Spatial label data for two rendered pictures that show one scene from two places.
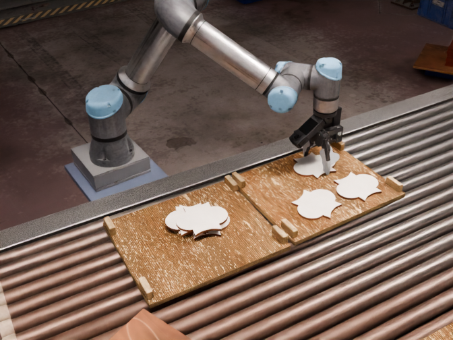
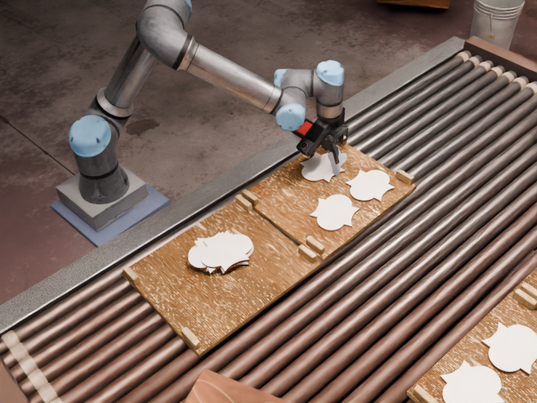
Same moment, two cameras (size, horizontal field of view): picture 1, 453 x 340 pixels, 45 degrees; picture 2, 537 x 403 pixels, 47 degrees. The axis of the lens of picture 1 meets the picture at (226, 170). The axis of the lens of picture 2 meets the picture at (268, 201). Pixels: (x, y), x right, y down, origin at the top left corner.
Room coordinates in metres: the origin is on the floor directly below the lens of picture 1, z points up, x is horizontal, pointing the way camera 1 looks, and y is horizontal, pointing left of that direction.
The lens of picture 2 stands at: (0.07, 0.17, 2.23)
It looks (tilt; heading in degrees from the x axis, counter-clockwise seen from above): 45 degrees down; 349
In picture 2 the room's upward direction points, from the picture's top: 3 degrees counter-clockwise
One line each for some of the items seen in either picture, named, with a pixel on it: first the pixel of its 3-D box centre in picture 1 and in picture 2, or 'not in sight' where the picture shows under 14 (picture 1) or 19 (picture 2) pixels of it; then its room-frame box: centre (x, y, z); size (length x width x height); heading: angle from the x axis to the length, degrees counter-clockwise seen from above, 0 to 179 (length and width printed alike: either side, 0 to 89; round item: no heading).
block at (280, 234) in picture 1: (280, 234); (307, 253); (1.12, -0.14, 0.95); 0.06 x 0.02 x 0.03; 28
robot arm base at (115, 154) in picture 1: (110, 142); (101, 175); (1.56, 0.38, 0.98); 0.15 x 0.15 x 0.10
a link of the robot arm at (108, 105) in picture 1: (106, 110); (93, 143); (1.56, 0.38, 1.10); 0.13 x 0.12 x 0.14; 161
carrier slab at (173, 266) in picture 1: (193, 235); (220, 269); (1.15, 0.09, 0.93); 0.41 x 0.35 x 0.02; 118
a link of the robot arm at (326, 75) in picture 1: (326, 78); (328, 82); (1.47, -0.30, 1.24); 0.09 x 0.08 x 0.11; 71
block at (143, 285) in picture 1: (145, 288); (191, 338); (0.94, 0.20, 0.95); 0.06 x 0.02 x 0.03; 28
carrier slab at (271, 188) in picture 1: (315, 187); (328, 192); (1.36, -0.27, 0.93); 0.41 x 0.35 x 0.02; 120
